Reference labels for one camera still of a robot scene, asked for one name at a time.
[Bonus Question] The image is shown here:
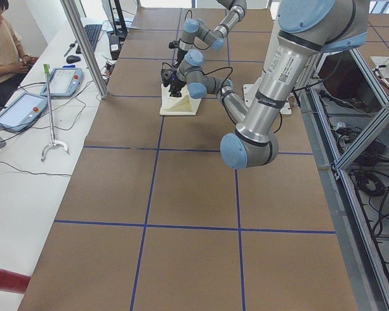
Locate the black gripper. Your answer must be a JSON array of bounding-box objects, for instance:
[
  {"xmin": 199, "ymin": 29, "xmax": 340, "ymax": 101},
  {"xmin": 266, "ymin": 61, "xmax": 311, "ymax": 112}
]
[{"xmin": 169, "ymin": 77, "xmax": 185, "ymax": 98}]

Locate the cream long-sleeve cat shirt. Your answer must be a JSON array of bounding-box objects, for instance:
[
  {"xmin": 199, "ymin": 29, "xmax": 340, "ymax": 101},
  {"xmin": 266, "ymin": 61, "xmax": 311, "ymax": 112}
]
[{"xmin": 159, "ymin": 85, "xmax": 202, "ymax": 116}]

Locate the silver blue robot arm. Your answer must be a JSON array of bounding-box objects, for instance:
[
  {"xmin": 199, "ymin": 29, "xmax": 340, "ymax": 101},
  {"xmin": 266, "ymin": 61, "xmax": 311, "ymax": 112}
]
[
  {"xmin": 169, "ymin": 0, "xmax": 247, "ymax": 67},
  {"xmin": 163, "ymin": 1, "xmax": 370, "ymax": 169}
]

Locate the black keyboard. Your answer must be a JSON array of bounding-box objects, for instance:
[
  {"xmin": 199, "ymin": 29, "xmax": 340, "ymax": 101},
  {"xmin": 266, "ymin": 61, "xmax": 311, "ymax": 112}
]
[{"xmin": 84, "ymin": 24, "xmax": 102, "ymax": 51}]

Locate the far blue teach pendant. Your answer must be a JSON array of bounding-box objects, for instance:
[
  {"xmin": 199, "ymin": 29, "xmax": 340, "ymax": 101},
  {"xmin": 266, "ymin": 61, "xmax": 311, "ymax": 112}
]
[{"xmin": 45, "ymin": 67, "xmax": 84, "ymax": 98}]

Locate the blue teach pendant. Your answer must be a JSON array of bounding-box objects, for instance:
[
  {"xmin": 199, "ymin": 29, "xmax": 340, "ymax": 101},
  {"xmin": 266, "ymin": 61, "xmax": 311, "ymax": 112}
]
[
  {"xmin": 45, "ymin": 67, "xmax": 84, "ymax": 98},
  {"xmin": 0, "ymin": 93, "xmax": 47, "ymax": 133}
]

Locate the black computer mouse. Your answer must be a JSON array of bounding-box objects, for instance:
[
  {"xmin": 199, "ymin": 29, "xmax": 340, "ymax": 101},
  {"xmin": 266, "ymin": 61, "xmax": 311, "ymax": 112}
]
[{"xmin": 65, "ymin": 55, "xmax": 81, "ymax": 64}]

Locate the metal reacher grabber stick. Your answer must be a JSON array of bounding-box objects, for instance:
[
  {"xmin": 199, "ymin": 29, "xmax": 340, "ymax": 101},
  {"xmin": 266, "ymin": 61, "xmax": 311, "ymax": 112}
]
[{"xmin": 41, "ymin": 63, "xmax": 69, "ymax": 162}]

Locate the near blue teach pendant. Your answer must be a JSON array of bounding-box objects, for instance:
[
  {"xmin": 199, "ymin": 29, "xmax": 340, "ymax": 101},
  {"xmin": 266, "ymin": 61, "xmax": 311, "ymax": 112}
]
[{"xmin": 0, "ymin": 93, "xmax": 47, "ymax": 133}]

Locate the seated person beige shirt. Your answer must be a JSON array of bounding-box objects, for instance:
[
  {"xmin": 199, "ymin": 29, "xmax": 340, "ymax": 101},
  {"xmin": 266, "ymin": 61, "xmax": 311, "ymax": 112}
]
[{"xmin": 0, "ymin": 1, "xmax": 38, "ymax": 107}]

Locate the red cylinder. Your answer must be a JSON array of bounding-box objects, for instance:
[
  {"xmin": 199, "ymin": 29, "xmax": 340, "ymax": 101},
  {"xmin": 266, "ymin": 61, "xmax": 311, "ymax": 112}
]
[{"xmin": 0, "ymin": 268, "xmax": 30, "ymax": 294}]

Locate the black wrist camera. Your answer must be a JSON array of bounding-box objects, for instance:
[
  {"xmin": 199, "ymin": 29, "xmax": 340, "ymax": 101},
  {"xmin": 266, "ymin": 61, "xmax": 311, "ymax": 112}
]
[
  {"xmin": 168, "ymin": 40, "xmax": 180, "ymax": 49},
  {"xmin": 160, "ymin": 69, "xmax": 174, "ymax": 87}
]

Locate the aluminium frame post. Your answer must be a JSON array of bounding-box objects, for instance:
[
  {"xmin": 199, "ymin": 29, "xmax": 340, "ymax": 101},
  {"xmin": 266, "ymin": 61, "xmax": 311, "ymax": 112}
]
[{"xmin": 60, "ymin": 0, "xmax": 108, "ymax": 99}]

